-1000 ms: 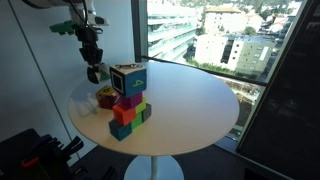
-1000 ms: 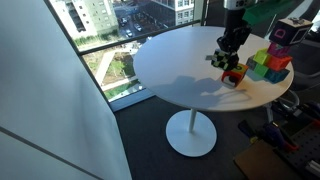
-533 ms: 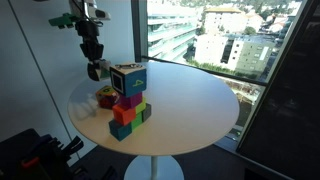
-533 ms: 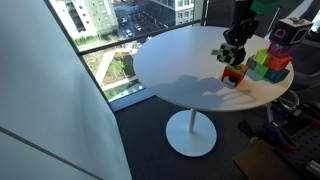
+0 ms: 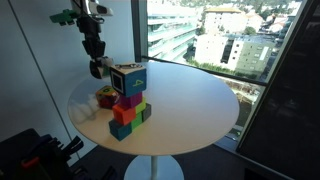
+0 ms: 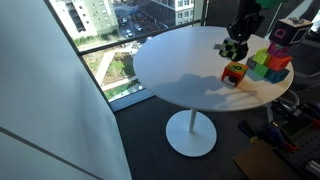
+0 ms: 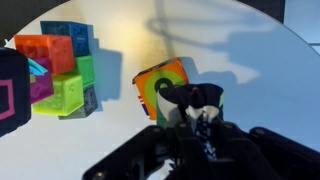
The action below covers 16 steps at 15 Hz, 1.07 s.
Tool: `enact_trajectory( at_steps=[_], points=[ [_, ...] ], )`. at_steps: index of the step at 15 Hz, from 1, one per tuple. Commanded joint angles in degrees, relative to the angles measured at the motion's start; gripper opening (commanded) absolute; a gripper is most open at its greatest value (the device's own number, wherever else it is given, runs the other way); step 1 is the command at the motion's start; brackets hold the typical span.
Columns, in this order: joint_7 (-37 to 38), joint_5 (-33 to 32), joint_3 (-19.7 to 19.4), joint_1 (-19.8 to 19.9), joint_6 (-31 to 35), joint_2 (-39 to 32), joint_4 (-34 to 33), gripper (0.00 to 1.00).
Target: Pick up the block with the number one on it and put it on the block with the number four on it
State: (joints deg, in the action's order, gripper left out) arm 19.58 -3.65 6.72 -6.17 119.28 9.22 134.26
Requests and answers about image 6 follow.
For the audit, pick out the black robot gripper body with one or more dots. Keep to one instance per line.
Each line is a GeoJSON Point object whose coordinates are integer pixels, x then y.
{"type": "Point", "coordinates": [247, 20]}

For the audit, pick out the white zebra soft cube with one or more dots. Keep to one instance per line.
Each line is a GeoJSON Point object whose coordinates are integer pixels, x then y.
{"type": "Point", "coordinates": [232, 50]}

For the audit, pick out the lime green plastic block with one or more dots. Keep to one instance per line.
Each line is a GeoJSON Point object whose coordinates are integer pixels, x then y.
{"type": "Point", "coordinates": [261, 56]}

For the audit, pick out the magenta plastic block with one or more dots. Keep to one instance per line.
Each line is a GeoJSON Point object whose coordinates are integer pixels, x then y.
{"type": "Point", "coordinates": [277, 50]}

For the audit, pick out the grey plastic block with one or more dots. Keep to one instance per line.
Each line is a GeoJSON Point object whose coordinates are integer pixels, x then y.
{"type": "Point", "coordinates": [251, 63]}

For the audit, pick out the orange plastic block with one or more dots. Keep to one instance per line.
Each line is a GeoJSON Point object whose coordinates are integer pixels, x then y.
{"type": "Point", "coordinates": [277, 64]}

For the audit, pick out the orange soft cube number nine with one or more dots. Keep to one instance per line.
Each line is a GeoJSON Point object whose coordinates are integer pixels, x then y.
{"type": "Point", "coordinates": [233, 73]}

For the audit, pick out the blue plastic block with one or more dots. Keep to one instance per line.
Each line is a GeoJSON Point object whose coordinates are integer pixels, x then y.
{"type": "Point", "coordinates": [276, 76]}

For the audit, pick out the white round table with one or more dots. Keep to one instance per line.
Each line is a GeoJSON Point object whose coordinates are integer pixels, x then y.
{"type": "Point", "coordinates": [182, 67]}

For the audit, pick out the brown cardboard box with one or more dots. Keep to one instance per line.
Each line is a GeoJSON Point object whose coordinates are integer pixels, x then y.
{"type": "Point", "coordinates": [260, 162]}

